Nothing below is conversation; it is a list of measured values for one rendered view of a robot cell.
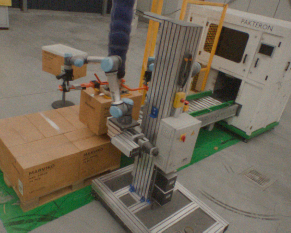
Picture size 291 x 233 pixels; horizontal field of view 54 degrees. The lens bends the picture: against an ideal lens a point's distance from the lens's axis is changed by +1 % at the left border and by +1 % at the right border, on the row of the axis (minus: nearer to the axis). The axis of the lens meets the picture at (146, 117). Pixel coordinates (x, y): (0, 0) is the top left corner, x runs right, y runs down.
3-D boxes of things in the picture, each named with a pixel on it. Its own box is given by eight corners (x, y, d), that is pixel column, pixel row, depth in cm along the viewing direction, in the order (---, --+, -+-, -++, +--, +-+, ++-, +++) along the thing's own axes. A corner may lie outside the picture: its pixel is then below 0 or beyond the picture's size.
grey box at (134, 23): (133, 35, 430) (136, 15, 417) (136, 36, 427) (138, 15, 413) (123, 35, 417) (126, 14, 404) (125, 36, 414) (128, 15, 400)
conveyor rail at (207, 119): (233, 113, 499) (236, 104, 491) (235, 114, 496) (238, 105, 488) (134, 149, 348) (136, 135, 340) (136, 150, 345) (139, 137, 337)
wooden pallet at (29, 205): (79, 136, 427) (79, 128, 421) (118, 173, 366) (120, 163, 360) (-9, 160, 349) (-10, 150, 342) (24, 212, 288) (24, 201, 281)
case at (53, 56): (41, 70, 472) (41, 46, 454) (59, 65, 505) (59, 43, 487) (70, 81, 451) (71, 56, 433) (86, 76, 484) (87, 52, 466)
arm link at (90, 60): (126, 53, 254) (85, 52, 278) (119, 55, 246) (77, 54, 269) (127, 66, 258) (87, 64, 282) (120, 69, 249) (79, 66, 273)
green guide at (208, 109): (231, 104, 498) (233, 99, 494) (236, 106, 491) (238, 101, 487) (170, 123, 393) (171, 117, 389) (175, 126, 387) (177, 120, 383)
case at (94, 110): (118, 110, 375) (122, 82, 357) (137, 124, 351) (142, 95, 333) (78, 119, 335) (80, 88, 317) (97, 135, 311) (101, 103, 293)
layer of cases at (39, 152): (79, 128, 420) (81, 104, 402) (120, 163, 360) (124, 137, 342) (-10, 150, 342) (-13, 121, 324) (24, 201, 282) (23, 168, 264)
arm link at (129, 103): (134, 112, 273) (136, 99, 267) (126, 116, 262) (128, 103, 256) (124, 107, 277) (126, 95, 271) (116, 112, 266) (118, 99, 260)
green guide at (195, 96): (207, 92, 530) (208, 88, 526) (211, 95, 524) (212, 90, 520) (144, 107, 426) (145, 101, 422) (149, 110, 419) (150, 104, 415)
